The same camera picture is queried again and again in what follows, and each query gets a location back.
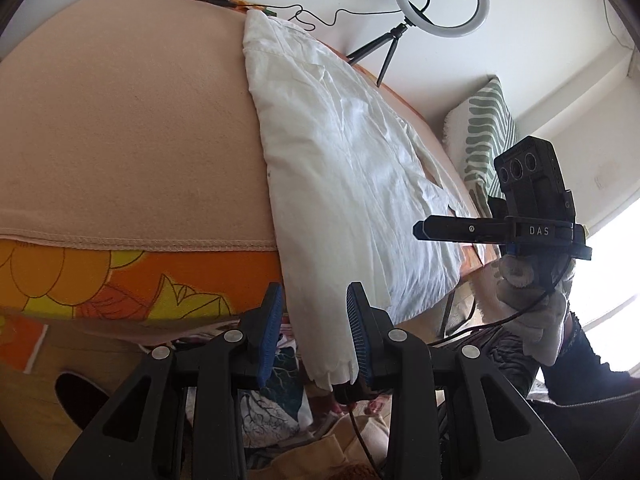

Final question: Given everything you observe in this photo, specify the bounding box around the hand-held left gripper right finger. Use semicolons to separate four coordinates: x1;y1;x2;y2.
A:
346;281;581;480

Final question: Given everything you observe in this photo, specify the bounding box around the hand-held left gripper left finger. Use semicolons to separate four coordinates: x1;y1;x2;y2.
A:
52;282;286;480

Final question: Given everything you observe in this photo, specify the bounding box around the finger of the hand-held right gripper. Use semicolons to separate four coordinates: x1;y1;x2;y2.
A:
412;215;509;244

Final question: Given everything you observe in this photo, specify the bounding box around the white shirt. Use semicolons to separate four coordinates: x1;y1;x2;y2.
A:
242;10;476;391

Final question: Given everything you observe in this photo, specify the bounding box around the person's right forearm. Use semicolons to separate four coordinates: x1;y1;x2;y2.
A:
540;310;640;411

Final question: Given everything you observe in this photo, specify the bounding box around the person's right hand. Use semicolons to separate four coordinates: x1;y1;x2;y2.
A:
492;254;569;367

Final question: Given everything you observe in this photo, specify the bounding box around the leaf printed cloth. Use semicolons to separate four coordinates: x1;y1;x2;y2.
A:
239;332;313;448

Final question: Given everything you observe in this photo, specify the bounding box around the green striped white pillow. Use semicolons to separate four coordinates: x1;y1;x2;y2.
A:
442;76;519;211

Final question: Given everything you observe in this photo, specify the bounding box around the window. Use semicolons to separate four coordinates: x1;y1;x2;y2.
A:
572;195;640;383

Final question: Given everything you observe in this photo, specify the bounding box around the wooden board with cutout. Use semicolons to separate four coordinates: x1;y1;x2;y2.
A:
0;317;156;480

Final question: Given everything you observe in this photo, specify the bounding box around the beige blanket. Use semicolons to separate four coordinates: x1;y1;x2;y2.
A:
0;0;481;256

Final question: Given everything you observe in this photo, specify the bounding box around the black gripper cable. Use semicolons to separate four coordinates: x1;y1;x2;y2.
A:
427;255;577;348

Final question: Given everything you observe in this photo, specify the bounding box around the thin wall cable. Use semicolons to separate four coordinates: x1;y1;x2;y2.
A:
601;0;633;53

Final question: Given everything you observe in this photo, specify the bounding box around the ring light with black tripod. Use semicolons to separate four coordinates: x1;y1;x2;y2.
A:
346;0;491;88

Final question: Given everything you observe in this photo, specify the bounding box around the black ring light cable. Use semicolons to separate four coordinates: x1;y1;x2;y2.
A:
240;0;432;31

